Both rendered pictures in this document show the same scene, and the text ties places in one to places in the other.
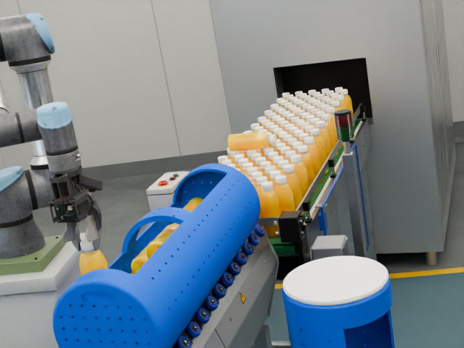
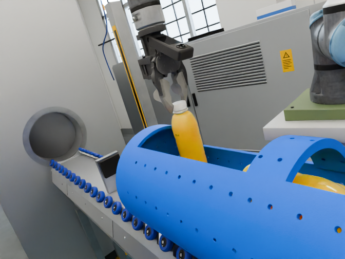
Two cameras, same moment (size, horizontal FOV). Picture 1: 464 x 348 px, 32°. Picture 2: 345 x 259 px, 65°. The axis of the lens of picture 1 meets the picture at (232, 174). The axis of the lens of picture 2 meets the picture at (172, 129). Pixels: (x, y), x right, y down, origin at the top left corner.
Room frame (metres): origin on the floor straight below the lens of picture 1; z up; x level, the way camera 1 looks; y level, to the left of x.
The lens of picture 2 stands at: (2.22, -0.20, 1.42)
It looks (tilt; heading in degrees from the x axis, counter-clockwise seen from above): 16 degrees down; 127
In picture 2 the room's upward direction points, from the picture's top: 16 degrees counter-clockwise
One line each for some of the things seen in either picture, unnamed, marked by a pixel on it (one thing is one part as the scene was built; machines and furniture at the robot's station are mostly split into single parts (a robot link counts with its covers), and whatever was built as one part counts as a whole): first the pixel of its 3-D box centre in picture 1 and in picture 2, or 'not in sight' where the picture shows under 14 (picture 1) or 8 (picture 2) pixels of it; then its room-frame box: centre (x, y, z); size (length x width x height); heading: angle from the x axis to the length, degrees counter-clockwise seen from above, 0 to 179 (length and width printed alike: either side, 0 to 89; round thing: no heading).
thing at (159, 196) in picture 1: (170, 192); not in sight; (2.88, 0.24, 1.05); 0.20 x 0.10 x 0.10; 160
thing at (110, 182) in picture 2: not in sight; (113, 172); (1.34, 0.49, 1.00); 0.10 x 0.04 x 0.15; 70
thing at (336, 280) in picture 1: (335, 279); not in sight; (1.93, -0.22, 1.03); 0.28 x 0.28 x 0.01
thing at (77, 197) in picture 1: (70, 194); (156, 53); (1.80, 0.38, 1.42); 0.09 x 0.08 x 0.12; 160
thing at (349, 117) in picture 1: (343, 119); not in sight; (2.82, -0.43, 1.23); 0.06 x 0.06 x 0.04
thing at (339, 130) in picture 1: (344, 130); not in sight; (2.82, -0.43, 1.18); 0.06 x 0.06 x 0.05
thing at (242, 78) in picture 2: not in sight; (212, 113); (1.00, 2.17, 0.72); 2.15 x 0.54 x 1.45; 169
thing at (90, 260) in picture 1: (96, 279); (188, 139); (1.83, 0.37, 1.18); 0.07 x 0.07 x 0.19
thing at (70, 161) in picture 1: (65, 160); (148, 19); (1.81, 0.38, 1.50); 0.08 x 0.08 x 0.05
